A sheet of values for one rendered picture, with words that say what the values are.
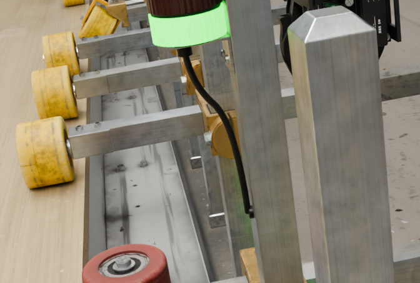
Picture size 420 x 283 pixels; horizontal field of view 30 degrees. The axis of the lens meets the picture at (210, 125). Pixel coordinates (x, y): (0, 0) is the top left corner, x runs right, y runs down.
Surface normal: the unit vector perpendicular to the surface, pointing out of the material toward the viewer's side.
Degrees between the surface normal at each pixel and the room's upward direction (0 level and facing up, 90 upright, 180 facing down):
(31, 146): 58
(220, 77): 90
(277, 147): 90
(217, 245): 0
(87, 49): 90
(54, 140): 53
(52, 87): 63
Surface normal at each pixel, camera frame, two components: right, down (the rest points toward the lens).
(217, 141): 0.14, 0.32
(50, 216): -0.15, -0.93
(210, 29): 0.59, 0.19
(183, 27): -0.07, 0.35
